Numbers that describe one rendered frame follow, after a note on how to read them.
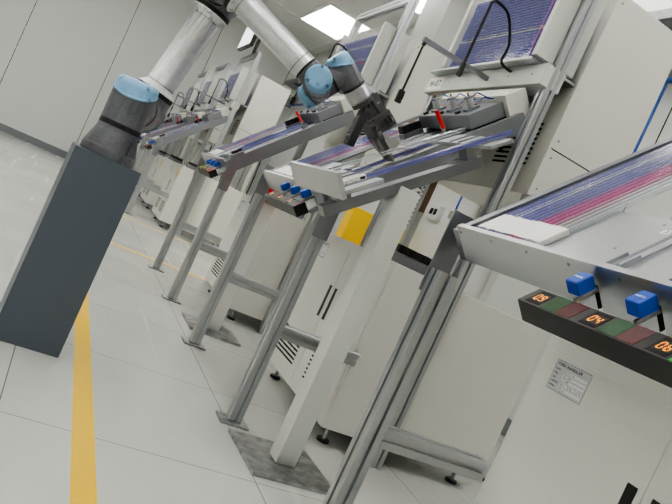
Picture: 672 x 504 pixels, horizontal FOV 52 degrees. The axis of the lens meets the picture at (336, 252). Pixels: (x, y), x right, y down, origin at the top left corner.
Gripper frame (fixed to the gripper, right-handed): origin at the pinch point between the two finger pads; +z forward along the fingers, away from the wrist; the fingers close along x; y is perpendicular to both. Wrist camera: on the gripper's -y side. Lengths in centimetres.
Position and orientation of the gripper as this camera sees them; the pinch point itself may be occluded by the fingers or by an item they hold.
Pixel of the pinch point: (387, 159)
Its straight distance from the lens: 215.9
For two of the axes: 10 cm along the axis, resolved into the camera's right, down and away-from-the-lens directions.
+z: 5.1, 7.9, 3.5
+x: -3.4, -1.8, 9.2
